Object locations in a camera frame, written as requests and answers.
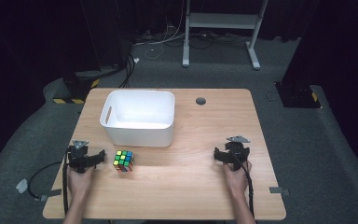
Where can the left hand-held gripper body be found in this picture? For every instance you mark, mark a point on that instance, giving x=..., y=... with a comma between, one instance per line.
x=79, y=157

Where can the white plastic storage bin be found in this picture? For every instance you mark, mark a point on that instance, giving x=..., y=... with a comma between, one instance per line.
x=138, y=109

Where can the grey table edge clamp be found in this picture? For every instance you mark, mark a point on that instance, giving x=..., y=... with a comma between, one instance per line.
x=279, y=190
x=51, y=193

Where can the person's right hand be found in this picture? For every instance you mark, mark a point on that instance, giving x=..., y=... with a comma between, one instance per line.
x=236, y=180

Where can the multicoloured puzzle cube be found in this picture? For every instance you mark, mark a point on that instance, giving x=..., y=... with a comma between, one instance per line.
x=123, y=160

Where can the person's left hand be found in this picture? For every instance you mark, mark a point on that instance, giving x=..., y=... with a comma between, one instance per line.
x=80, y=180

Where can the white metal stand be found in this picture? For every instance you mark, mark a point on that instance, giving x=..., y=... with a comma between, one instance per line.
x=220, y=21

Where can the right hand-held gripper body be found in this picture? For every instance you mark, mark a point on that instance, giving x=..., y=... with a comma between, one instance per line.
x=236, y=154

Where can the dark curtain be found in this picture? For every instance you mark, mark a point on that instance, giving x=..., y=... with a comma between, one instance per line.
x=338, y=40
x=37, y=37

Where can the black stand with striped base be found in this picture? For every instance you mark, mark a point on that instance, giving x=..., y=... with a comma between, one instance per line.
x=298, y=95
x=77, y=85

